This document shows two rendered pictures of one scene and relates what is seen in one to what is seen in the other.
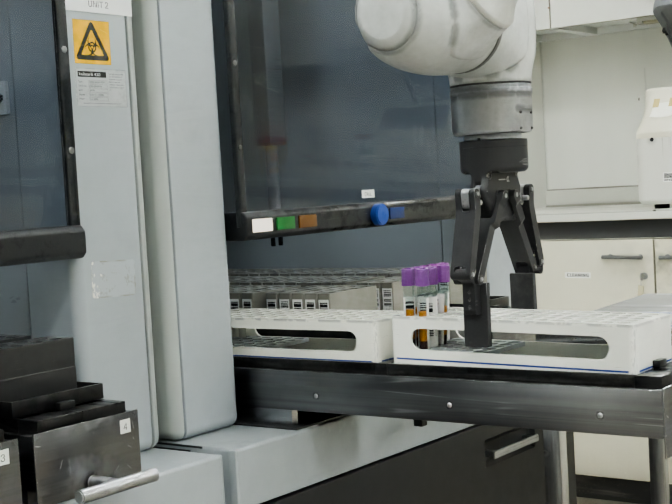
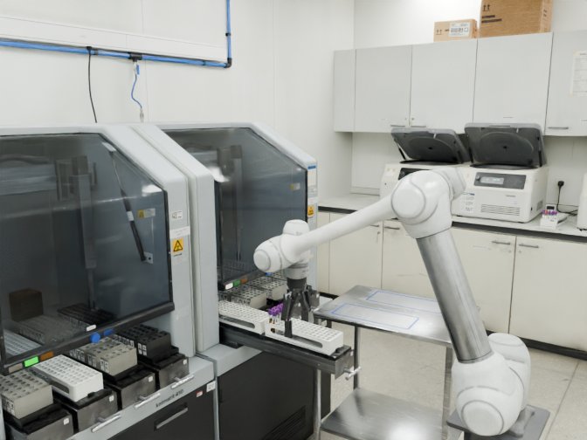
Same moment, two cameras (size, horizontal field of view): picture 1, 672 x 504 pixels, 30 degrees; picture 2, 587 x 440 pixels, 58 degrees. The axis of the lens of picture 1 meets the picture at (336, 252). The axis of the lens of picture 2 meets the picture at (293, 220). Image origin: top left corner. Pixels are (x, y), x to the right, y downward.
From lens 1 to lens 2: 0.83 m
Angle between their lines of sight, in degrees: 8
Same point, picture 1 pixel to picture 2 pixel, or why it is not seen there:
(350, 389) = (252, 340)
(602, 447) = not seen: hidden behind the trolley
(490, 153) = (294, 283)
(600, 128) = (371, 166)
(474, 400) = (286, 352)
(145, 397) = (191, 343)
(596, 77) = (371, 147)
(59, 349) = (166, 337)
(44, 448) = (162, 374)
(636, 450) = not seen: hidden behind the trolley
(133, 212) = (189, 291)
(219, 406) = (214, 340)
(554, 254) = not seen: hidden behind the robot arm
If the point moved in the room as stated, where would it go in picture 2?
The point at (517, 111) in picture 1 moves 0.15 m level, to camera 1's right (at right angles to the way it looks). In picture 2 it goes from (303, 272) to (343, 271)
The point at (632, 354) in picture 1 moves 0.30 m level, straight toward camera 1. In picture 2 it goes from (328, 349) to (314, 391)
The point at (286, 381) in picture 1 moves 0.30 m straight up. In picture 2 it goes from (234, 333) to (231, 262)
